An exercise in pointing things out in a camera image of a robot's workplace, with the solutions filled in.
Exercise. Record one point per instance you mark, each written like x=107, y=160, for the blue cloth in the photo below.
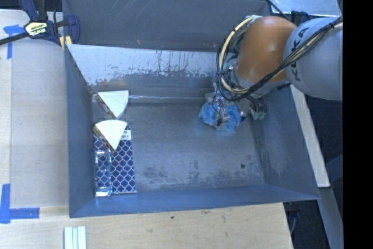
x=207, y=115

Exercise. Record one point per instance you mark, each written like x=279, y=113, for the grey metal bin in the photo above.
x=186, y=148

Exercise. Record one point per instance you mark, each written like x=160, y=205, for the white wedge block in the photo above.
x=116, y=102
x=112, y=131

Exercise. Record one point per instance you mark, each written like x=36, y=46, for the blue patterned box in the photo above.
x=123, y=166

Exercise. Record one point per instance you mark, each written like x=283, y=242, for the clear glass block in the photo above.
x=102, y=175

